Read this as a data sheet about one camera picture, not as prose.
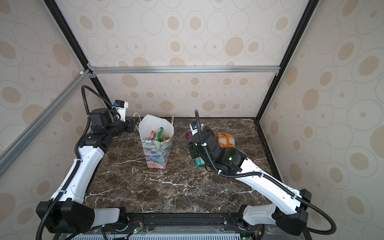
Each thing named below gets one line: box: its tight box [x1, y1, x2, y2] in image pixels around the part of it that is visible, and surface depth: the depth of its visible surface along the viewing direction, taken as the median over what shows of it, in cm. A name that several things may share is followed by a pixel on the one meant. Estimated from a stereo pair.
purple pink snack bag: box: [185, 129, 193, 140], surface depth 108 cm
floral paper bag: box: [133, 113, 175, 169], surface depth 87 cm
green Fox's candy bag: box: [157, 126, 164, 142], surface depth 91 cm
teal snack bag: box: [194, 156, 206, 167], surface depth 95 cm
